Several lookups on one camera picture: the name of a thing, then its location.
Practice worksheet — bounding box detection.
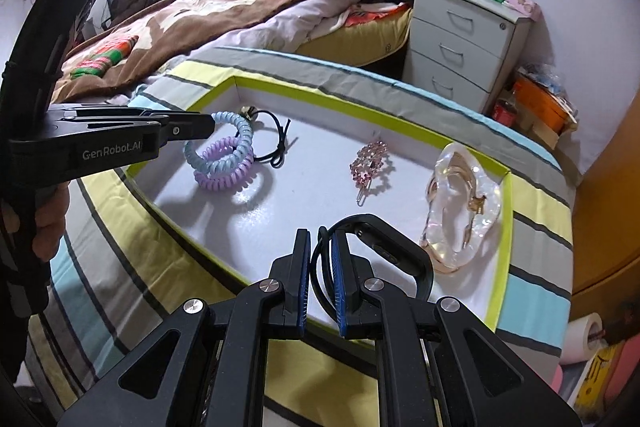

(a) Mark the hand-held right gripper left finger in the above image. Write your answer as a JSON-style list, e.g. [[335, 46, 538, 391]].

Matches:
[[57, 229, 311, 427]]

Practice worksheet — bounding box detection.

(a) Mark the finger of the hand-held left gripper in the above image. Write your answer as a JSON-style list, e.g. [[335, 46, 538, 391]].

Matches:
[[87, 112, 217, 142], [49, 103, 172, 124]]

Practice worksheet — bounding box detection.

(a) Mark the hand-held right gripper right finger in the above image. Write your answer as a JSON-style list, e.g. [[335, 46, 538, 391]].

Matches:
[[330, 232, 583, 427]]

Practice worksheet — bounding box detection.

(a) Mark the light blue coil hair tie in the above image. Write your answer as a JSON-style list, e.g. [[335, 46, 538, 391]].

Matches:
[[184, 112, 254, 176]]

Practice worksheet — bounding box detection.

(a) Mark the purple coil hair tie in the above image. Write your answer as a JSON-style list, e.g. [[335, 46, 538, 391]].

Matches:
[[194, 134, 259, 194]]

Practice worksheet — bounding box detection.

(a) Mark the black wristband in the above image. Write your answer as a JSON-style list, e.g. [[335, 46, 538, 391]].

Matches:
[[310, 214, 433, 309]]

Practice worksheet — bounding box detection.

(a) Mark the black beaded hair tie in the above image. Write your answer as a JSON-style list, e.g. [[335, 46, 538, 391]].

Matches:
[[239, 105, 292, 171]]

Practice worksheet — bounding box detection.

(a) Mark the lime green cardboard box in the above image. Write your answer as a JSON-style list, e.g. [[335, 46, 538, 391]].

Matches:
[[122, 75, 513, 335]]

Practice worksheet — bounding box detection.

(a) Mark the clear hair claw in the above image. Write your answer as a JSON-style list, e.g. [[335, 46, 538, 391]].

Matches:
[[419, 143, 503, 275]]

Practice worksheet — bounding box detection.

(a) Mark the pink rhinestone hair clip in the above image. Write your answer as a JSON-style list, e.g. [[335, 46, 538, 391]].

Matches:
[[349, 139, 394, 206]]

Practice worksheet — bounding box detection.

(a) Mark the person's left hand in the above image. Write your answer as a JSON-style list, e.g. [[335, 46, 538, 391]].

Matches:
[[31, 184, 69, 261]]

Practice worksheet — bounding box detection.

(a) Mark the red green plaid cushion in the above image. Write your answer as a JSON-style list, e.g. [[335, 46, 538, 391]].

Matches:
[[70, 34, 140, 80]]

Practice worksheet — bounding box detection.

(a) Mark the striped tablecloth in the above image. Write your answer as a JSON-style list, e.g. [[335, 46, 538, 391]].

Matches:
[[25, 47, 576, 427]]

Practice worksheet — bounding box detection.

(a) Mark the white floral duvet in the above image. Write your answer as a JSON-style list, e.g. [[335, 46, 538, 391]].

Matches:
[[190, 0, 362, 58]]

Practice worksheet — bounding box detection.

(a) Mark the white paper roll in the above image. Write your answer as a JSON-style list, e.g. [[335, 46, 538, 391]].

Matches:
[[560, 312, 607, 366]]

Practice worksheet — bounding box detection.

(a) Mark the red drink bottle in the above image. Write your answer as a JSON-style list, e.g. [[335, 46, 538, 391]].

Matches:
[[492, 89, 519, 126]]

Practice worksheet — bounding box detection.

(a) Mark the yellow box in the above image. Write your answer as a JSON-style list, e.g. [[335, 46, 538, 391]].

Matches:
[[574, 347, 626, 414]]

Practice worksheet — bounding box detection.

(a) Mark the orange box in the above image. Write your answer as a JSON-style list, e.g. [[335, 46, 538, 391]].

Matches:
[[512, 74, 577, 134]]

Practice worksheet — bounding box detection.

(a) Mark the white nightstand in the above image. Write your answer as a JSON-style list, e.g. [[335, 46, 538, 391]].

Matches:
[[402, 0, 532, 115]]

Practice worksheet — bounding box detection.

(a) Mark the pink bin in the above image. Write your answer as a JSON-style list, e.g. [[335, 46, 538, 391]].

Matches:
[[597, 339, 640, 408]]

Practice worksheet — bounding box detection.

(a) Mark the wide wooden wardrobe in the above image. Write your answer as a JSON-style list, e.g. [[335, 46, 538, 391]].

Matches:
[[570, 2, 640, 303]]

